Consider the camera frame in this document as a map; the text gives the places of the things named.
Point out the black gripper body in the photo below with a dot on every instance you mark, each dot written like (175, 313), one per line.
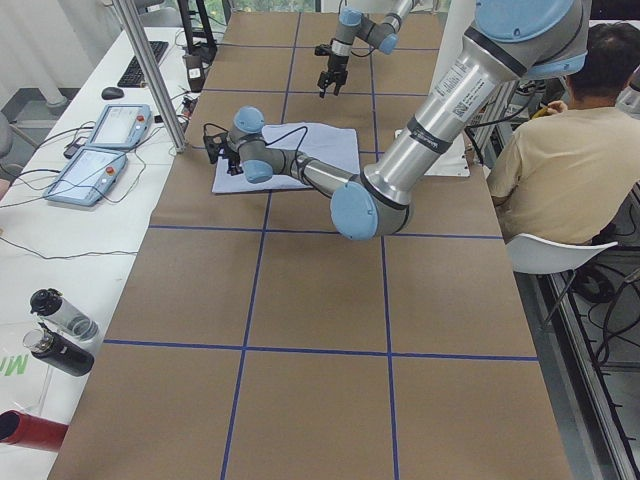
(334, 65)
(233, 160)

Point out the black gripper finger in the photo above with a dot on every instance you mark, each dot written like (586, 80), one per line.
(232, 168)
(323, 83)
(339, 80)
(240, 169)

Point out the blue striped button shirt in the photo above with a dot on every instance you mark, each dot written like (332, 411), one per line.
(331, 145)

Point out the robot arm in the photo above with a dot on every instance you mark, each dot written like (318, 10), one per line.
(353, 24)
(505, 41)

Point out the black monitor stand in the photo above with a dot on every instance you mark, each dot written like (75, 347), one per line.
(200, 42)

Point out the upper teach pendant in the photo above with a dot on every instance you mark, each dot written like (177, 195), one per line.
(120, 127)

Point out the teach pendant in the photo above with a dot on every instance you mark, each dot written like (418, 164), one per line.
(87, 177)
(120, 127)

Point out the black computer mouse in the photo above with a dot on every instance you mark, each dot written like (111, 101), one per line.
(112, 93)

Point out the lower teach pendant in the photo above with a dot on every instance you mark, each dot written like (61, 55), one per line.
(87, 177)

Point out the clear water bottle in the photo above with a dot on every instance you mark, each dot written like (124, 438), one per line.
(50, 304)

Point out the seated person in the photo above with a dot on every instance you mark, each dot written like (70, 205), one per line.
(563, 177)

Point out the white plastic chair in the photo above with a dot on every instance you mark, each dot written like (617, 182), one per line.
(534, 255)

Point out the black water bottle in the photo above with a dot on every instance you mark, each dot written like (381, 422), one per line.
(58, 352)

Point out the red cylinder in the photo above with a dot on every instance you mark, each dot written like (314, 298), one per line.
(28, 431)

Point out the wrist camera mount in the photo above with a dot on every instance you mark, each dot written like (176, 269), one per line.
(323, 50)
(215, 146)

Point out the aluminium frame post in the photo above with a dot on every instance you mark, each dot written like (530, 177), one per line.
(138, 39)

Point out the white pedestal column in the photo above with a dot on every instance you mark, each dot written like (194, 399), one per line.
(455, 17)

